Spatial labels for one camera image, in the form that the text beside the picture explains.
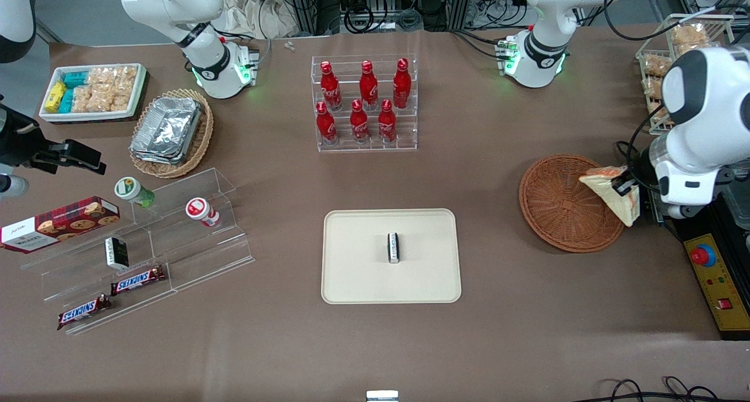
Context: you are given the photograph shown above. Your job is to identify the red lid drink bottle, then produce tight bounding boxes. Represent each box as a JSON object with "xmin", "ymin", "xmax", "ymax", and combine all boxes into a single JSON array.
[{"xmin": 185, "ymin": 197, "xmax": 221, "ymax": 228}]

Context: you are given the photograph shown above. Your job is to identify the snickers chocolate bar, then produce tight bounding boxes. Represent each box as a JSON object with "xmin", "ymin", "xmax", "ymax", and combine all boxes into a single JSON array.
[
  {"xmin": 56, "ymin": 294, "xmax": 113, "ymax": 331},
  {"xmin": 110, "ymin": 265, "xmax": 167, "ymax": 297}
]

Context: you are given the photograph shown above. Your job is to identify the red cola bottle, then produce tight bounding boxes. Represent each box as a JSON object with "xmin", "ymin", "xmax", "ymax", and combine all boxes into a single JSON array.
[
  {"xmin": 316, "ymin": 101, "xmax": 338, "ymax": 147},
  {"xmin": 377, "ymin": 99, "xmax": 398, "ymax": 144},
  {"xmin": 359, "ymin": 60, "xmax": 379, "ymax": 111},
  {"xmin": 321, "ymin": 61, "xmax": 343, "ymax": 111},
  {"xmin": 350, "ymin": 99, "xmax": 370, "ymax": 145},
  {"xmin": 393, "ymin": 58, "xmax": 413, "ymax": 110}
]

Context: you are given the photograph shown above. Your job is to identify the yellow snack pack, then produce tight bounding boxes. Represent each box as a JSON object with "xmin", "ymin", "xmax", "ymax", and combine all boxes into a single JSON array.
[{"xmin": 45, "ymin": 81, "xmax": 67, "ymax": 114}]

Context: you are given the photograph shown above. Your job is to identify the yellow control box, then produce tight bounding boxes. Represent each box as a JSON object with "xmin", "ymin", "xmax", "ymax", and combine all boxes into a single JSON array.
[{"xmin": 683, "ymin": 233, "xmax": 750, "ymax": 340}]

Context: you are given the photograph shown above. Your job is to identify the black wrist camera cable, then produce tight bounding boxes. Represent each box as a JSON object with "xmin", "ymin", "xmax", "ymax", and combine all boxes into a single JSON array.
[{"xmin": 615, "ymin": 100, "xmax": 666, "ymax": 183}]

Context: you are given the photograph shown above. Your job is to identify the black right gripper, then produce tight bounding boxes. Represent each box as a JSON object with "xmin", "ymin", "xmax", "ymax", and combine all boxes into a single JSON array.
[{"xmin": 0, "ymin": 103, "xmax": 108, "ymax": 176}]

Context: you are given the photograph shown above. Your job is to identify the black floor cables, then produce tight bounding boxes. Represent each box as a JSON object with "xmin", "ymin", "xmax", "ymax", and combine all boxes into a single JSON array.
[{"xmin": 586, "ymin": 376, "xmax": 750, "ymax": 402}]

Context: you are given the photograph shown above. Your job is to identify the clear acrylic bottle rack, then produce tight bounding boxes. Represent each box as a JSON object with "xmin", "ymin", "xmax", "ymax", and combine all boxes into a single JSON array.
[{"xmin": 311, "ymin": 53, "xmax": 418, "ymax": 153}]

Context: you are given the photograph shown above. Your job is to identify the crumpled beige cloth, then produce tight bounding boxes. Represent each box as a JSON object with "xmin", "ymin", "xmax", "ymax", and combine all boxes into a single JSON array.
[{"xmin": 220, "ymin": 0, "xmax": 301, "ymax": 39}]

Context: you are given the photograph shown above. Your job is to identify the black metal machine base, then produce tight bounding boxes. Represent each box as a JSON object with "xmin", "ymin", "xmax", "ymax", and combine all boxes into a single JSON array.
[{"xmin": 642, "ymin": 173, "xmax": 750, "ymax": 240}]

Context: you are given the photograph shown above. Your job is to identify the black aluminium frame rack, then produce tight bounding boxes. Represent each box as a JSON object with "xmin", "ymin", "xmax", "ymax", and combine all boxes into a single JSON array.
[{"xmin": 284, "ymin": 0, "xmax": 528, "ymax": 37}]

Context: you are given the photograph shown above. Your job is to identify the white wire tiered rack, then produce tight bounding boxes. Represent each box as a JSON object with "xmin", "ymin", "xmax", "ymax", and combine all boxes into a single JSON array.
[{"xmin": 635, "ymin": 13, "xmax": 737, "ymax": 137}]

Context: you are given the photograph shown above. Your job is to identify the red emergency stop button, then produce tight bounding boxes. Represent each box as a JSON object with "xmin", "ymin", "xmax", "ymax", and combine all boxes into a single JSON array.
[{"xmin": 690, "ymin": 244, "xmax": 717, "ymax": 268}]

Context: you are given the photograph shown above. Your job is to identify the clear bag of crackers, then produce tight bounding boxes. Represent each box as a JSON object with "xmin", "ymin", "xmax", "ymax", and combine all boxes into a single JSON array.
[
  {"xmin": 109, "ymin": 83, "xmax": 137, "ymax": 111},
  {"xmin": 88, "ymin": 66, "xmax": 139, "ymax": 92},
  {"xmin": 71, "ymin": 84, "xmax": 112, "ymax": 114}
]

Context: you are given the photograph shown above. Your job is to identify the stack of foil trays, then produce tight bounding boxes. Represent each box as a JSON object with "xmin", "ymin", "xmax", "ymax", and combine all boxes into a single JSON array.
[{"xmin": 130, "ymin": 96, "xmax": 204, "ymax": 166}]

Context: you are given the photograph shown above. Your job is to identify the clear bag of pastries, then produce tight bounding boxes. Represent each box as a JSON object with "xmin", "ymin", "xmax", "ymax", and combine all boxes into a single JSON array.
[
  {"xmin": 643, "ymin": 55, "xmax": 674, "ymax": 79},
  {"xmin": 643, "ymin": 77, "xmax": 667, "ymax": 127},
  {"xmin": 670, "ymin": 23, "xmax": 708, "ymax": 54}
]

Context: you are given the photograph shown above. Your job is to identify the beige plastic tray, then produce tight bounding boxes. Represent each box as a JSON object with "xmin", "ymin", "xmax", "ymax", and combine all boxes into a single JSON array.
[{"xmin": 321, "ymin": 209, "xmax": 462, "ymax": 305}]

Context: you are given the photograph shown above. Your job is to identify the small black green box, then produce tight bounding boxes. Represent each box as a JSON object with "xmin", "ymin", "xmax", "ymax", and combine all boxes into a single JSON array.
[{"xmin": 104, "ymin": 237, "xmax": 130, "ymax": 271}]

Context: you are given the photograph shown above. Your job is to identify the round brown wicker basket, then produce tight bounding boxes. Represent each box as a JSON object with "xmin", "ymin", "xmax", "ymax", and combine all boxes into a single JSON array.
[{"xmin": 519, "ymin": 154, "xmax": 628, "ymax": 254}]

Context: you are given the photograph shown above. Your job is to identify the white rectangular snack bin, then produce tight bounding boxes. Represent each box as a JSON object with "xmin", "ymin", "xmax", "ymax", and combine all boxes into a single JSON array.
[{"xmin": 39, "ymin": 63, "xmax": 148, "ymax": 124}]

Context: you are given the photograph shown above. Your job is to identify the clear acrylic stepped shelf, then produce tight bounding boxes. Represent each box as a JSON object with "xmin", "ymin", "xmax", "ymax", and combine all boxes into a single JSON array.
[{"xmin": 21, "ymin": 168, "xmax": 256, "ymax": 336}]

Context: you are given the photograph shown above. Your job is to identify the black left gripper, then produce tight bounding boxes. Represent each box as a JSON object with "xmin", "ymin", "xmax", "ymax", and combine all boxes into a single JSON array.
[{"xmin": 611, "ymin": 146, "xmax": 665, "ymax": 196}]

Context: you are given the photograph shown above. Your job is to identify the triangular sandwich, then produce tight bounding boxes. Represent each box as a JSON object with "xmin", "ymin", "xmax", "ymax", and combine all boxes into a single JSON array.
[{"xmin": 579, "ymin": 166, "xmax": 641, "ymax": 228}]

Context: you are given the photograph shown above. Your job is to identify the green lid drink bottle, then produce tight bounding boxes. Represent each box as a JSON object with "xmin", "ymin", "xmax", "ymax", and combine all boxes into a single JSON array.
[{"xmin": 114, "ymin": 177, "xmax": 156, "ymax": 209}]

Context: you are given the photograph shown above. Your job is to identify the oval light wicker basket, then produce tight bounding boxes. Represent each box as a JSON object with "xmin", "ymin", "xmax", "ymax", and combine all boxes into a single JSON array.
[{"xmin": 129, "ymin": 88, "xmax": 214, "ymax": 179}]

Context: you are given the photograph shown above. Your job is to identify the red tartan cookie box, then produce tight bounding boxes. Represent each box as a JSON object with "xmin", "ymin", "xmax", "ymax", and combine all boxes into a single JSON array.
[{"xmin": 0, "ymin": 196, "xmax": 121, "ymax": 255}]

